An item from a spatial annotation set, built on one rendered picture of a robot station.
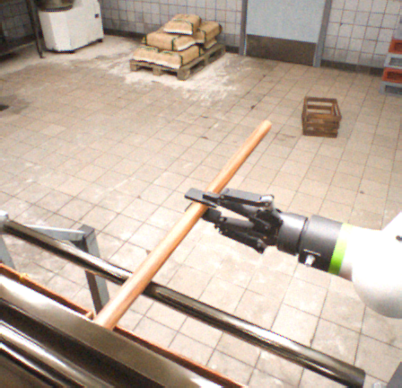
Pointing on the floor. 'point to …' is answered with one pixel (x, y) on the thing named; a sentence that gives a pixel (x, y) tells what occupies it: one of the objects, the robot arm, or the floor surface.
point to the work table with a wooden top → (30, 16)
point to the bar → (169, 297)
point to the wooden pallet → (183, 66)
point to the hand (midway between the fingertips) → (203, 205)
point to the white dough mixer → (68, 16)
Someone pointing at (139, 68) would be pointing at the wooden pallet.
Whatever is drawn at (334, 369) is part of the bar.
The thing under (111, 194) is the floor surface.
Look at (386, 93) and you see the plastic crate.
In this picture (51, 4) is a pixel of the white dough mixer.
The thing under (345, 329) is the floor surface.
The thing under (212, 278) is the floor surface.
